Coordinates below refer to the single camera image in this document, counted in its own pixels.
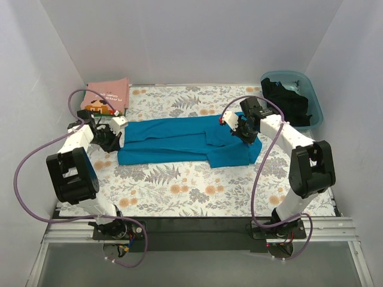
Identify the blue t shirt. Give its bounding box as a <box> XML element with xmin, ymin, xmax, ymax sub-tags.
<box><xmin>117</xmin><ymin>115</ymin><xmax>262</xmax><ymax>168</ymax></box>

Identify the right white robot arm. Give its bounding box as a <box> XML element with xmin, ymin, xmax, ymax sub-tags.
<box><xmin>220</xmin><ymin>96</ymin><xmax>336</xmax><ymax>233</ymax></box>

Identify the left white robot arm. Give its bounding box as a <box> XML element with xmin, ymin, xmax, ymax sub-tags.
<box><xmin>46</xmin><ymin>109</ymin><xmax>128</xmax><ymax>239</ymax></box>

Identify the folded pink t shirt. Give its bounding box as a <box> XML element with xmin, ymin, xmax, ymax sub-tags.
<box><xmin>80</xmin><ymin>77</ymin><xmax>129</xmax><ymax>115</ymax></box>

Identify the floral table mat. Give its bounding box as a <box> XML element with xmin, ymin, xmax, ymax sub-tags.
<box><xmin>88</xmin><ymin>85</ymin><xmax>290</xmax><ymax>217</ymax></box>

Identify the black t shirt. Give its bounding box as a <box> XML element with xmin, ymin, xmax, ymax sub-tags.
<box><xmin>261</xmin><ymin>78</ymin><xmax>312</xmax><ymax>127</ymax></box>

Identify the teal plastic bin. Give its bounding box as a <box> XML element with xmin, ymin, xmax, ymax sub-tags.
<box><xmin>260</xmin><ymin>71</ymin><xmax>323</xmax><ymax>130</ymax></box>

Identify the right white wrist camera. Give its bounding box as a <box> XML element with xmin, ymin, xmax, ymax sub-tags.
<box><xmin>219</xmin><ymin>111</ymin><xmax>239</xmax><ymax>132</ymax></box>

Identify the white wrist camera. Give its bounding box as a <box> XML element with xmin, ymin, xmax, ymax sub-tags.
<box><xmin>219</xmin><ymin>111</ymin><xmax>239</xmax><ymax>132</ymax></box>
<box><xmin>108</xmin><ymin>116</ymin><xmax>129</xmax><ymax>135</ymax></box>

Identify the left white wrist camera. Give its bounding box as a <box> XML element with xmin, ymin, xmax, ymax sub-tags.
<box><xmin>108</xmin><ymin>116</ymin><xmax>129</xmax><ymax>135</ymax></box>

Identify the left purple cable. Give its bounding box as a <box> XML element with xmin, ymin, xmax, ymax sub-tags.
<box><xmin>13</xmin><ymin>88</ymin><xmax>150</xmax><ymax>268</ymax></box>

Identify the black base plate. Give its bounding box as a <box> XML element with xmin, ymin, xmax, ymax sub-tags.
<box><xmin>91</xmin><ymin>217</ymin><xmax>306</xmax><ymax>254</ymax></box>

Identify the aluminium frame rail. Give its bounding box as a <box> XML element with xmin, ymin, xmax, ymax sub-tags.
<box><xmin>27</xmin><ymin>217</ymin><xmax>373</xmax><ymax>286</ymax></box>

